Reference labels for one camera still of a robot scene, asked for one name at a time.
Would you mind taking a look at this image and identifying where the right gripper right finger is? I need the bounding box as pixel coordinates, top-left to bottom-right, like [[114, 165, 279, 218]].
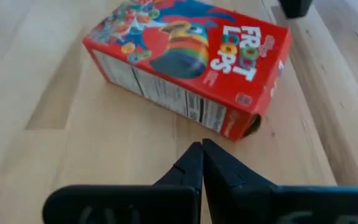
[[203, 139, 358, 224]]

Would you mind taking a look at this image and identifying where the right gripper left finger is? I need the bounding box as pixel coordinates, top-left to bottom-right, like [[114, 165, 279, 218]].
[[42, 142, 203, 224]]

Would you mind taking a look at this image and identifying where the red Froot Loops cereal box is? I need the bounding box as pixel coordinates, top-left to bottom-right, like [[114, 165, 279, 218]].
[[81, 0, 293, 142]]

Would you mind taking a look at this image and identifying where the black camera housing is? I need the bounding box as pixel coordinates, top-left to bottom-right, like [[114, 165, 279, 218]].
[[278, 0, 313, 19]]

